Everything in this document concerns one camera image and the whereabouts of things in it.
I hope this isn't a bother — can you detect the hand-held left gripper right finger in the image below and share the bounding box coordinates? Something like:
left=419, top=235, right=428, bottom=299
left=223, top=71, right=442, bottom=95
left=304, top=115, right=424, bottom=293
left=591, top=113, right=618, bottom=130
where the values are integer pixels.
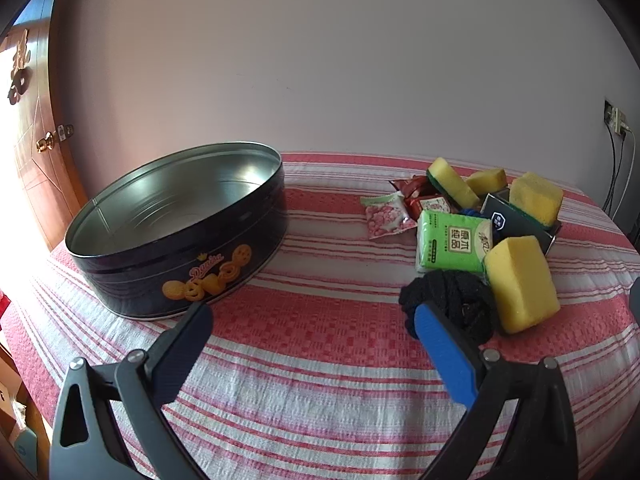
left=414, top=301, right=587, bottom=480

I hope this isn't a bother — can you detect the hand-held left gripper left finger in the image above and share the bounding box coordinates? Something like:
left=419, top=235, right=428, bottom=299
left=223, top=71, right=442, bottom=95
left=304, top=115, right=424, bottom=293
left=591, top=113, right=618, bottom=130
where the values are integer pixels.
left=48, top=301, right=215, bottom=480

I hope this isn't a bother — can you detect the black rope bundle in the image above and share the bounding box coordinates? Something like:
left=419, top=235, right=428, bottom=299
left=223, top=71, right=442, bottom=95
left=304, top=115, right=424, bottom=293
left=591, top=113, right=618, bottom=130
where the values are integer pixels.
left=398, top=269, right=502, bottom=346

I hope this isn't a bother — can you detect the dark round cookie tin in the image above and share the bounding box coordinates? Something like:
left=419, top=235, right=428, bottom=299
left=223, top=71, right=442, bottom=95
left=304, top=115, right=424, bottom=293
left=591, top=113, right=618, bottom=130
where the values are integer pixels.
left=65, top=141, right=288, bottom=320

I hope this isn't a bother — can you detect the yellow green-backed sponge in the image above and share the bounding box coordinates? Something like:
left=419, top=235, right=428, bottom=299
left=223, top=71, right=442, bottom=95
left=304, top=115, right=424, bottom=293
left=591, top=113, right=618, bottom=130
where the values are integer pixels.
left=426, top=157, right=482, bottom=209
left=508, top=172, right=565, bottom=227
left=482, top=235, right=561, bottom=335
left=465, top=169, right=508, bottom=197

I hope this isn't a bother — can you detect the green tissue pack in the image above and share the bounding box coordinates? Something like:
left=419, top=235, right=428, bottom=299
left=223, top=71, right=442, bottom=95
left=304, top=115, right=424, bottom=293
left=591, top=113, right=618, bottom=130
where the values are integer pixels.
left=416, top=210, right=495, bottom=275

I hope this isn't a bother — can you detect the black cardboard box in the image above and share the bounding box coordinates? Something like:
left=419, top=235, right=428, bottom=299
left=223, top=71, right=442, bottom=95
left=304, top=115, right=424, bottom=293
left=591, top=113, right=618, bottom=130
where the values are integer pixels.
left=480, top=192, right=562, bottom=256

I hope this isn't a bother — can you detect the red labelled snack packet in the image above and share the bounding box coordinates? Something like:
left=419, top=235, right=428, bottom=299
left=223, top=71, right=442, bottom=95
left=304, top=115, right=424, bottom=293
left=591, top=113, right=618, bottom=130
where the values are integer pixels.
left=404, top=195, right=456, bottom=221

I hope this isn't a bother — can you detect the white pink snack packet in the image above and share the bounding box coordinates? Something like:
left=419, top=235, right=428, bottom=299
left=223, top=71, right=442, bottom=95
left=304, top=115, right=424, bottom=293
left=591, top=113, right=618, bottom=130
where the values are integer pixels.
left=361, top=192, right=418, bottom=240

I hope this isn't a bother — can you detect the dark red snack packet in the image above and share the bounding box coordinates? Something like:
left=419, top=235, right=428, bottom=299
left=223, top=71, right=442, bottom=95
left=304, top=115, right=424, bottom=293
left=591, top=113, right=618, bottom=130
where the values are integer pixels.
left=390, top=176, right=441, bottom=200

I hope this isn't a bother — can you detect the red striped tablecloth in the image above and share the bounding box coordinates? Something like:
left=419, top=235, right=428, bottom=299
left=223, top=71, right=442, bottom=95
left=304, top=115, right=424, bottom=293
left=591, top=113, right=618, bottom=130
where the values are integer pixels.
left=0, top=150, right=640, bottom=480

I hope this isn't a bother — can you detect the blue-grey plastic object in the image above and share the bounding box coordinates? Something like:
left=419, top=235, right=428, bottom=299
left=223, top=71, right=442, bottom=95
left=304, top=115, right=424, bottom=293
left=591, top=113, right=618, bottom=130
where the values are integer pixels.
left=11, top=427, right=40, bottom=478

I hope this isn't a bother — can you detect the wooden door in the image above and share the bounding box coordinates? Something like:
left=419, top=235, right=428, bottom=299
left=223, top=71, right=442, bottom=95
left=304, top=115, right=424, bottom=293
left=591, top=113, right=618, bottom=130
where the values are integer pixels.
left=0, top=0, right=91, bottom=281

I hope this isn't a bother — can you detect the hanging door decoration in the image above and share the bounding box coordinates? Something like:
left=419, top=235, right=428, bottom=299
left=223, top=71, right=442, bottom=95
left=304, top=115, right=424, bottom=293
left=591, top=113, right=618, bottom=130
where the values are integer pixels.
left=6, top=30, right=32, bottom=106

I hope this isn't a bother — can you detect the black cable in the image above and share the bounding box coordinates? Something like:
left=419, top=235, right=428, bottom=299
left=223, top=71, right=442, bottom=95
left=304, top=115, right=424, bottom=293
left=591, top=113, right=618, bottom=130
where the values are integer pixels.
left=602, top=122, right=621, bottom=211

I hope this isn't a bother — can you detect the white cable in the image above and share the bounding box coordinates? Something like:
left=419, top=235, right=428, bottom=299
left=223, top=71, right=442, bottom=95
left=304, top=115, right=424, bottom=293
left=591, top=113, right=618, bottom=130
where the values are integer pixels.
left=617, top=132, right=640, bottom=218

